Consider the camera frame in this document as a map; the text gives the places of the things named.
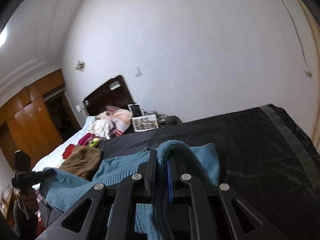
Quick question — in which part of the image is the teal knit sweater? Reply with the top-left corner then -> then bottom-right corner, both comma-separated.
40,140 -> 220,239

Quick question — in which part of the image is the person left hand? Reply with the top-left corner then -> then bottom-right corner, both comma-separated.
15,187 -> 39,215

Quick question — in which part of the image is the white bed sheet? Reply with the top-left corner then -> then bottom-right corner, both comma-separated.
32,116 -> 97,172

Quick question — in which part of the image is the red folded garment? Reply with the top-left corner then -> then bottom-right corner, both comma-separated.
62,144 -> 75,160

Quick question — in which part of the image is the black cloth work mat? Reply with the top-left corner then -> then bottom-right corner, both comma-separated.
100,105 -> 319,239

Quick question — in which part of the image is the wooden wardrobe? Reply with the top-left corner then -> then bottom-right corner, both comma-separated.
1,69 -> 80,168

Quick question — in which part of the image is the brown fleece garment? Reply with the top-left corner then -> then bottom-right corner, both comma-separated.
59,145 -> 102,180

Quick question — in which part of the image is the magenta garment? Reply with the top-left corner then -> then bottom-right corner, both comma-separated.
78,133 -> 95,146

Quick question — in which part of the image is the white crumpled garment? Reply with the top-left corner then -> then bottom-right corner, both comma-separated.
87,119 -> 114,140

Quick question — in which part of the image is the dark wooden headboard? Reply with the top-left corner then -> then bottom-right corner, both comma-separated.
83,75 -> 134,116

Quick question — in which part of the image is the white framed tablet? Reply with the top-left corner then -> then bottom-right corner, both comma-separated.
128,103 -> 144,118

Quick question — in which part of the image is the cream curtain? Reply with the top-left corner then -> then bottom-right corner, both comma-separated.
296,0 -> 320,153

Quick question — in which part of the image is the photo collage frame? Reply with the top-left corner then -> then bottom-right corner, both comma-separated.
132,114 -> 158,132

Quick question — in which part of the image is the wall lamp fixture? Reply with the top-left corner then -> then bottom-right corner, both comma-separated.
74,60 -> 85,72

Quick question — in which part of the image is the white wall switch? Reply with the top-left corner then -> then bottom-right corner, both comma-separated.
133,67 -> 142,77

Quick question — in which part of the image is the wall power cable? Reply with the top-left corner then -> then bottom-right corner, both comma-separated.
269,0 -> 313,79

